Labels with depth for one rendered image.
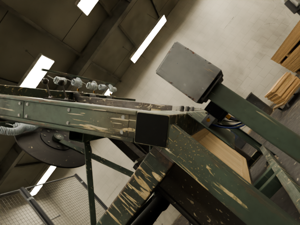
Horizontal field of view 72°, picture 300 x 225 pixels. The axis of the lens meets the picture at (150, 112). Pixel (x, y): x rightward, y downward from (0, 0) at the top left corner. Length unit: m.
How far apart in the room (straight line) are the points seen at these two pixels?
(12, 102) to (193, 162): 0.84
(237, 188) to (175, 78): 0.37
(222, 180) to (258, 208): 0.11
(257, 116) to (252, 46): 6.51
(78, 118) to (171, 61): 0.41
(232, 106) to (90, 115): 0.50
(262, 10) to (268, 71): 1.87
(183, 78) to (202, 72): 0.06
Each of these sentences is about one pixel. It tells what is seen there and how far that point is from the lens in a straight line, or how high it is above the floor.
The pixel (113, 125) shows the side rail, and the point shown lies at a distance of 0.75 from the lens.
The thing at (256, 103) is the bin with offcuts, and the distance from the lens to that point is 5.51.
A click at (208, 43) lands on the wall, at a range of 7.14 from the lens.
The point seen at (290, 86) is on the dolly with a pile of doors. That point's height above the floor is 0.21.
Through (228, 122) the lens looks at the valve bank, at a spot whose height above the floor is 0.65.
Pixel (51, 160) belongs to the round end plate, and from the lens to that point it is 2.10.
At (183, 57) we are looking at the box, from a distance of 0.67.
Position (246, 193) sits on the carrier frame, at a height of 0.50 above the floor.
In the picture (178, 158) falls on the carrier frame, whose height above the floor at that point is 0.70.
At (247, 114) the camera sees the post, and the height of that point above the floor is 0.63.
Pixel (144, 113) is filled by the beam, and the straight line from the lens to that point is 0.68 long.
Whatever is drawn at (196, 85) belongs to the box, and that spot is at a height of 0.79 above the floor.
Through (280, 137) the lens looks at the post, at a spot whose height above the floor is 0.52.
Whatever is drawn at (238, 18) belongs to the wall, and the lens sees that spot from 7.51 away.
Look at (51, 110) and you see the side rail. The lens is 0.94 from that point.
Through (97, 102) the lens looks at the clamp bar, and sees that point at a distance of 1.86.
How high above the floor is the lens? 0.66
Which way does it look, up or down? 17 degrees up
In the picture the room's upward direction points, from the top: 51 degrees counter-clockwise
